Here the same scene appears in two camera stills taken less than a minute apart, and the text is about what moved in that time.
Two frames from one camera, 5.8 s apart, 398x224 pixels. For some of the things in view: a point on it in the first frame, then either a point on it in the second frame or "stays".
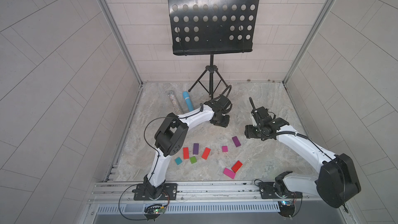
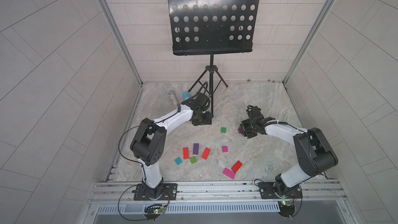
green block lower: x=193 y=159 stays
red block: x=205 y=153 stays
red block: x=236 y=166 stays
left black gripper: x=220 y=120 to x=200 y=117
